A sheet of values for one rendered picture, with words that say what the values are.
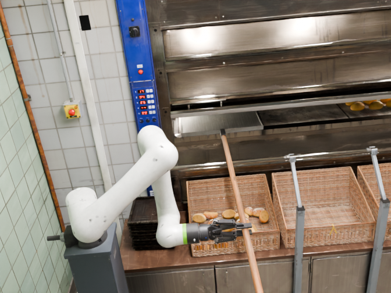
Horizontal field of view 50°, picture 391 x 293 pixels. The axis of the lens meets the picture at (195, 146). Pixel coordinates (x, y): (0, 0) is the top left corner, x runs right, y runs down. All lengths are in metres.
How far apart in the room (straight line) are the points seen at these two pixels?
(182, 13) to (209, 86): 0.47
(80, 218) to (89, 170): 1.28
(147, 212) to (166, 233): 0.87
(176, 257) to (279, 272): 0.66
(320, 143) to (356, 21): 0.82
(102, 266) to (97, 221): 0.34
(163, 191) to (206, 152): 1.01
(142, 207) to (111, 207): 1.14
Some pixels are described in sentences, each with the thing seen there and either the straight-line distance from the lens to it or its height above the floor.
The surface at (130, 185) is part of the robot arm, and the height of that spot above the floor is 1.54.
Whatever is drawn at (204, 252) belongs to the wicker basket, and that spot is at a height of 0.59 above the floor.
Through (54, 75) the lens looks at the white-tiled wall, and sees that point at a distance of 2.73.
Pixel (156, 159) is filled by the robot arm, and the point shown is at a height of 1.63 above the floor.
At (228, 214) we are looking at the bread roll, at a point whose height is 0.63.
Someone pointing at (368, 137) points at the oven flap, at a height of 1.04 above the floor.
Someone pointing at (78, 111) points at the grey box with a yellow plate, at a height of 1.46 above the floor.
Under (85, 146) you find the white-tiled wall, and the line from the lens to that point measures 2.88.
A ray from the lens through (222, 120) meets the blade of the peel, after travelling 2.96.
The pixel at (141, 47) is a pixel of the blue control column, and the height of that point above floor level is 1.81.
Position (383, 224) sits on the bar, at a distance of 2.69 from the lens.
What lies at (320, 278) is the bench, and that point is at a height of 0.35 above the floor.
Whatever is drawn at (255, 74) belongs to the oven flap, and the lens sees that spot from 2.67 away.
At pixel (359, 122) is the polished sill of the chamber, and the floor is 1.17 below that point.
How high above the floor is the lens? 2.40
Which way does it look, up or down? 28 degrees down
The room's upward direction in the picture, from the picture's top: 5 degrees counter-clockwise
